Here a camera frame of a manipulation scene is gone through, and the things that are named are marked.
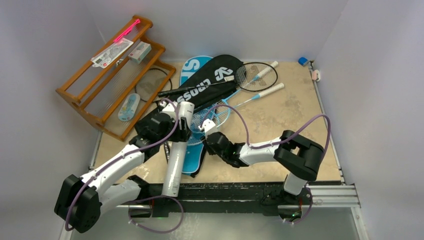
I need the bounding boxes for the small white box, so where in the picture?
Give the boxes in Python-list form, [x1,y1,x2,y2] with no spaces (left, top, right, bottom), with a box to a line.
[128,41,152,64]

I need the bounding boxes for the blue white plastic packet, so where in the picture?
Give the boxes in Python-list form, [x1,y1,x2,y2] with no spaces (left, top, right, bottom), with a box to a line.
[118,93,141,122]

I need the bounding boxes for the pink white clip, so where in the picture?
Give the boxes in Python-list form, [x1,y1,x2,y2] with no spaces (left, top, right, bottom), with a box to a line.
[311,69,321,82]

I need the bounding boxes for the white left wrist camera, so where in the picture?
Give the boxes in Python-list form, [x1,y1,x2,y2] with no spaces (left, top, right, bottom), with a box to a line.
[158,100,178,119]

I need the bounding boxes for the black metal base frame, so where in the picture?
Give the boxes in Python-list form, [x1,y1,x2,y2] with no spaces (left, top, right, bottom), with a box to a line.
[89,177,360,220]

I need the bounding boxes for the black Crossway racket cover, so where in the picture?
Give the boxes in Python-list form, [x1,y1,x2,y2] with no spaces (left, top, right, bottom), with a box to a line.
[169,54,244,107]

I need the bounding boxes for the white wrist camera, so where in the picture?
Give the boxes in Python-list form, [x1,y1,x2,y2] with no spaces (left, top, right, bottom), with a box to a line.
[198,119,218,136]
[158,100,178,119]

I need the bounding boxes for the wooden shelf rack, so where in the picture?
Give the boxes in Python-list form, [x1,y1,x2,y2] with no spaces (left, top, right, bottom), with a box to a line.
[56,15,176,141]

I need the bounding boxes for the light blue badminton racket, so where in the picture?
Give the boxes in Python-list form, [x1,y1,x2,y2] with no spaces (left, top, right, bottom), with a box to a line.
[188,83,285,146]
[190,61,279,133]

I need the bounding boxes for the black badminton racket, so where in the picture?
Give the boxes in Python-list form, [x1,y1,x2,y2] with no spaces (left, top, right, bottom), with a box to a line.
[134,67,173,163]
[157,61,279,98]

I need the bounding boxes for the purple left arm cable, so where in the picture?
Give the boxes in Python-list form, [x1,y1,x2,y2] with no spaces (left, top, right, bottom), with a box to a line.
[64,98,181,232]

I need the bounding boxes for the clear stationery packet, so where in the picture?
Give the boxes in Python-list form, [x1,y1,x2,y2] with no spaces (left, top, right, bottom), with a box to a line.
[90,38,134,69]

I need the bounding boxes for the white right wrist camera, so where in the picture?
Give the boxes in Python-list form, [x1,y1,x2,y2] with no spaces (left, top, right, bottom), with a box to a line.
[198,119,218,136]

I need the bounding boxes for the small blue block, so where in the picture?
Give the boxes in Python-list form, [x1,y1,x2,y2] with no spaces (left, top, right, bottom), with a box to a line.
[297,57,310,67]

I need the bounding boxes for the blue racket cover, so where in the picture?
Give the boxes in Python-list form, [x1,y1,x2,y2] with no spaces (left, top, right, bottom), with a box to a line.
[179,55,213,178]

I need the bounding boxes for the white shuttlecock tube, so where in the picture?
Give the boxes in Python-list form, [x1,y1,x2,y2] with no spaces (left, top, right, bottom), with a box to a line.
[161,101,195,197]

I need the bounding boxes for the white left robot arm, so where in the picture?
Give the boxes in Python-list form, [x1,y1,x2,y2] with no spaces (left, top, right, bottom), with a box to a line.
[54,108,193,233]

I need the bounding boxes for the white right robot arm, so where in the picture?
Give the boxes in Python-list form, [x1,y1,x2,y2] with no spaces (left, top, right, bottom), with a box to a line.
[201,130,327,204]

